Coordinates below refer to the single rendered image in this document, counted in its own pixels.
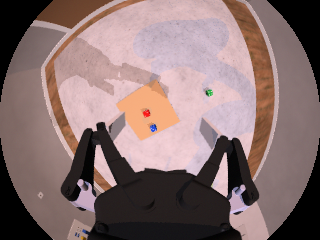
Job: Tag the red die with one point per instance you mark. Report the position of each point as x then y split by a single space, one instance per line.
146 113

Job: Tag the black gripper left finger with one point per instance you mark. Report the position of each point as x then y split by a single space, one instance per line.
77 188

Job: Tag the blue die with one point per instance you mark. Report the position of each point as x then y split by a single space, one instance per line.
153 128

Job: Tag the green die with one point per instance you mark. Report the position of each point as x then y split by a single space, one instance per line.
209 92

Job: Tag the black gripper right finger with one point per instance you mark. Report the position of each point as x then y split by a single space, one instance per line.
242 192

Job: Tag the orange flat mat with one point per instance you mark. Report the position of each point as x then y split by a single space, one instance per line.
152 97

